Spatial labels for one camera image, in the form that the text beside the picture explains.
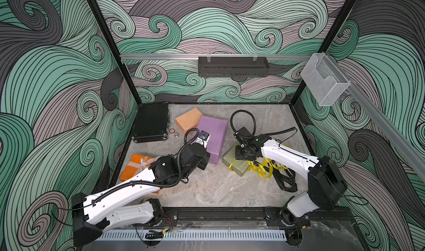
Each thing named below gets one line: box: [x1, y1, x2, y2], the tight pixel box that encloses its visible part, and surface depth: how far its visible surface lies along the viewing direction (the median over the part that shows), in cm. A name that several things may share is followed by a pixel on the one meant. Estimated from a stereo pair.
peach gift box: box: [174, 107, 204, 135], surface depth 106 cm
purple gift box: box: [196, 115, 228, 165], surface depth 89 cm
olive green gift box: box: [222, 145, 250, 177], surface depth 85 cm
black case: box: [131, 101, 171, 144], surface depth 110 cm
